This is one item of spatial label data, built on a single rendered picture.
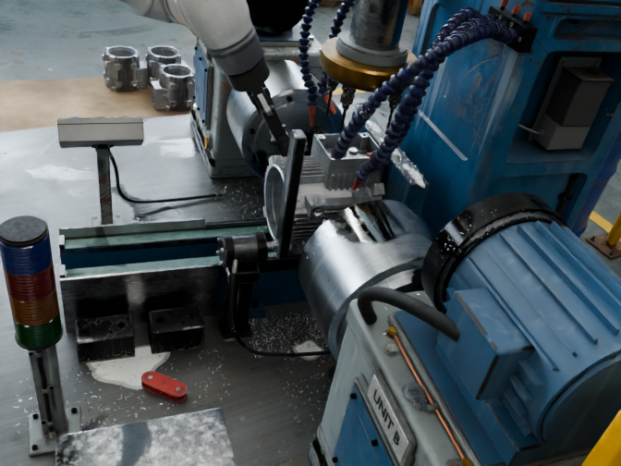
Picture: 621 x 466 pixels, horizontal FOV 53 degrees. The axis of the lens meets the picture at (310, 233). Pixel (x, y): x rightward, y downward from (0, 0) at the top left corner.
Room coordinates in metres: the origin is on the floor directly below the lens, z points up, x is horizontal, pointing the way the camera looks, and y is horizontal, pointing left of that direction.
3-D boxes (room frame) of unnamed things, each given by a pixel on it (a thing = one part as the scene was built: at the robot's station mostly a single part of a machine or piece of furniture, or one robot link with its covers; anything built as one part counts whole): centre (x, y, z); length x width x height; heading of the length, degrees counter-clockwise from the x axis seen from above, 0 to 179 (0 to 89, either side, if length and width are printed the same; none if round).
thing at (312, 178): (1.08, -0.01, 1.02); 0.20 x 0.19 x 0.19; 115
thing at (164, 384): (0.71, 0.21, 0.81); 0.09 x 0.03 x 0.02; 76
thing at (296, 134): (0.91, 0.05, 1.12); 0.04 x 0.03 x 0.26; 114
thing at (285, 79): (1.41, 0.13, 1.04); 0.37 x 0.25 x 0.25; 24
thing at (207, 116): (1.63, 0.23, 0.99); 0.35 x 0.31 x 0.37; 24
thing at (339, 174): (1.10, -0.05, 1.11); 0.12 x 0.11 x 0.07; 115
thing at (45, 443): (0.59, 0.35, 1.01); 0.08 x 0.08 x 0.42; 24
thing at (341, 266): (0.78, -0.15, 1.04); 0.41 x 0.25 x 0.25; 24
